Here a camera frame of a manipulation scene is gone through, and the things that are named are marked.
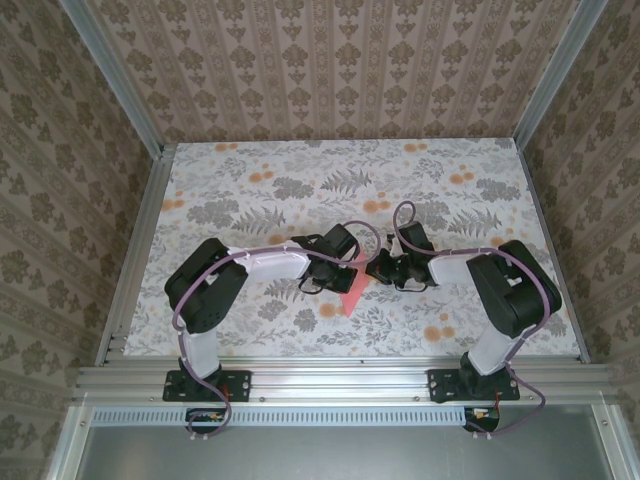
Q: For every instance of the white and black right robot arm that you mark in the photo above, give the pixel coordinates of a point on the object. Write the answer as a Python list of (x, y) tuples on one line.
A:
[(450, 272)]

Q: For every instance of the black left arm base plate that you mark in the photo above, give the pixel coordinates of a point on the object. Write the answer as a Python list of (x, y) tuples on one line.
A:
[(240, 385)]

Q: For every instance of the aluminium table side rail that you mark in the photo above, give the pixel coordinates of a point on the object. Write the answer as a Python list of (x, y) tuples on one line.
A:
[(553, 250), (140, 240)]

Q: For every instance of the pink cloth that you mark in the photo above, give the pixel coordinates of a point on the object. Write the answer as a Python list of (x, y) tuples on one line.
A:
[(356, 300)]

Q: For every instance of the aluminium frame post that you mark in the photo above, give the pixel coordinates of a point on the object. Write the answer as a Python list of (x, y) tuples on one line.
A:
[(555, 70), (115, 75)]

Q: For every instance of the floral patterned table cover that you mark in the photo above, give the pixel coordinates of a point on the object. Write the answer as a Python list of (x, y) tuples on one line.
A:
[(250, 330)]

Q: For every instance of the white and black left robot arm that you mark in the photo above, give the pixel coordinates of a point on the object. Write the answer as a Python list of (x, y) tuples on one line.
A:
[(270, 262)]

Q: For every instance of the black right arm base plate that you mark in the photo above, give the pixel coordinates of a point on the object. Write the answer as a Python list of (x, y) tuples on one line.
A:
[(441, 387)]

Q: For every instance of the black controller board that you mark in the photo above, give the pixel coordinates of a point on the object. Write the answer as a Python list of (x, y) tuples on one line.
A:
[(200, 425), (482, 419)]

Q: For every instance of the long aluminium mounting beam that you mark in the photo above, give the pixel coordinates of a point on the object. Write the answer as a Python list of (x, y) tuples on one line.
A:
[(340, 382)]

